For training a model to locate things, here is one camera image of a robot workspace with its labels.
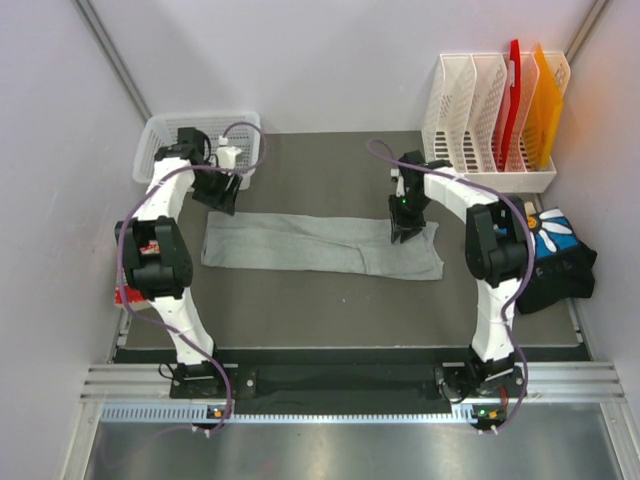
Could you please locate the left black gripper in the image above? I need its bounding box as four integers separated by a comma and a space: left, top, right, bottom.
190, 163, 241, 218

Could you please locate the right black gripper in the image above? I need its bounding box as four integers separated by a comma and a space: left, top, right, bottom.
388, 193, 431, 244

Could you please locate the grey t-shirt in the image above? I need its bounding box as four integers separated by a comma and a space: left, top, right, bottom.
200, 213, 444, 281

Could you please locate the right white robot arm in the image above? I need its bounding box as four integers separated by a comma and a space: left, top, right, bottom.
388, 151, 535, 403

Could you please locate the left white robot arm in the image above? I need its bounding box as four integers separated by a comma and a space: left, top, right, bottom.
115, 127, 242, 398

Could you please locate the white perforated plastic basket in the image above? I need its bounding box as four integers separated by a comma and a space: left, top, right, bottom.
132, 111, 262, 185

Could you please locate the beige folded t-shirt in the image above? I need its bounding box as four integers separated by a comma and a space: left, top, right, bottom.
524, 201, 536, 216

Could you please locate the white file organizer rack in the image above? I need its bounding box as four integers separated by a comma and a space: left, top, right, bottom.
421, 53, 556, 194

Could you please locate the red illustrated book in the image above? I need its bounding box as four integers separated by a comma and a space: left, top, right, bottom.
114, 284, 151, 311

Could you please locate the black daisy print t-shirt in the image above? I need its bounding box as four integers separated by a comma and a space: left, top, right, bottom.
516, 208, 597, 315

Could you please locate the orange plastic folder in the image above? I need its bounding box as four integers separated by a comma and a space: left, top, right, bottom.
522, 43, 570, 171

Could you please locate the red plastic folder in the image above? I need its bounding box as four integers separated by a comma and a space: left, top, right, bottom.
501, 39, 522, 170

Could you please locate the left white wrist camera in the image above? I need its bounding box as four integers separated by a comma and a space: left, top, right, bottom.
215, 137, 242, 171

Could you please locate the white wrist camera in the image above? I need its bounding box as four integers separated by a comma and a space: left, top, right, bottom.
215, 137, 242, 171
390, 168, 405, 198

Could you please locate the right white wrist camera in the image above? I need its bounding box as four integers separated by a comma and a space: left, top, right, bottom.
390, 168, 405, 198

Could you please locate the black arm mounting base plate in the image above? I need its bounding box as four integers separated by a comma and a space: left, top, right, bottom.
170, 365, 522, 409

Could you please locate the white slotted cable duct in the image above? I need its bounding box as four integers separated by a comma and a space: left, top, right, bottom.
100, 403, 498, 426

